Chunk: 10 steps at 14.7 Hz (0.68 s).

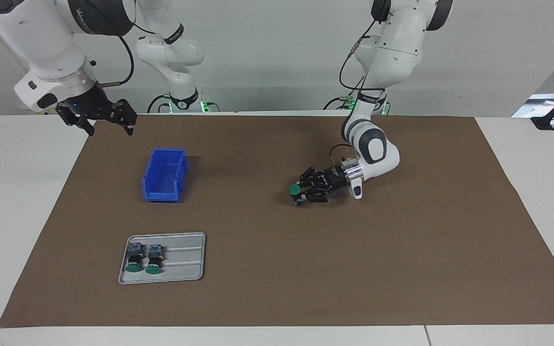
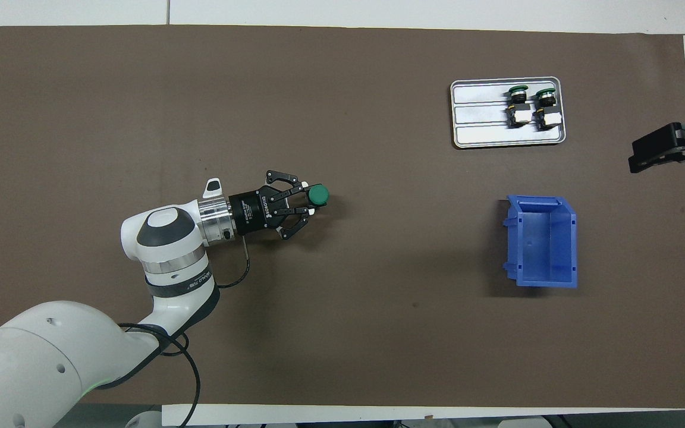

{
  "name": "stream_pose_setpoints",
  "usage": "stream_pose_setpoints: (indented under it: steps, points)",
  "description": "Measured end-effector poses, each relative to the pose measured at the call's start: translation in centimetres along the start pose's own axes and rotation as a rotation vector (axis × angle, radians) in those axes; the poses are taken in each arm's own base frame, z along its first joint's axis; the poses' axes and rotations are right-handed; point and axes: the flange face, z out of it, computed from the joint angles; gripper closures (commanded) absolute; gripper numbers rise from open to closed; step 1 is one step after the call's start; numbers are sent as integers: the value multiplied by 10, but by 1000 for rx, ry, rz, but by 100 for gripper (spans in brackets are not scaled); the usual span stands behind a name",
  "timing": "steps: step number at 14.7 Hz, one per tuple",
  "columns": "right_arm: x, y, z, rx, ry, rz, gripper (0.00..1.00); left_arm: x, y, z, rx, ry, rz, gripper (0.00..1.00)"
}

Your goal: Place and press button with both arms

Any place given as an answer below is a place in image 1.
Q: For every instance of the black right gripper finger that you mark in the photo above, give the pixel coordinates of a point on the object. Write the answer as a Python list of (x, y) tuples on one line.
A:
[(130, 128), (87, 126)]

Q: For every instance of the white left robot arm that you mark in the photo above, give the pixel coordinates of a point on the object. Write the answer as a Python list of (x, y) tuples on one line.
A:
[(395, 48)]

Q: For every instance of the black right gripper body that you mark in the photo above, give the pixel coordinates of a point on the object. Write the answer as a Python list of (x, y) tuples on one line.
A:
[(96, 106)]

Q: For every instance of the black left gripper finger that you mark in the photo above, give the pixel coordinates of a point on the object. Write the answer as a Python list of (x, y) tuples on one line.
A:
[(308, 178), (318, 197)]

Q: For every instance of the blue plastic storage bin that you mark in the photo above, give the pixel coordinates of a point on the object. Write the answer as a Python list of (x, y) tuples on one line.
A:
[(164, 175)]

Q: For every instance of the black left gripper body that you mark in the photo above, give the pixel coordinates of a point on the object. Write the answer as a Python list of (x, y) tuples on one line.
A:
[(332, 180)]

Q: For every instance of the white box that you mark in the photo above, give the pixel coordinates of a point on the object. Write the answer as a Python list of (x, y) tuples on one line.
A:
[(36, 112)]

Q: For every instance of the grey metal tray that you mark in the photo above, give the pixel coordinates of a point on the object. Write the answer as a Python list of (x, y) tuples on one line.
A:
[(185, 259)]

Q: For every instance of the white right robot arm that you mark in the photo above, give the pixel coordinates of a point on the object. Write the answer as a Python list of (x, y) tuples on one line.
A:
[(46, 43)]

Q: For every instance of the brown table mat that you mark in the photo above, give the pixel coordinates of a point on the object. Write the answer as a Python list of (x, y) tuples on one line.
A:
[(354, 264)]

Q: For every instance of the green push button switch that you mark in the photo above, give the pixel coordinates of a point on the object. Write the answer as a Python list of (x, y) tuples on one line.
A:
[(134, 259), (294, 190), (154, 262)]

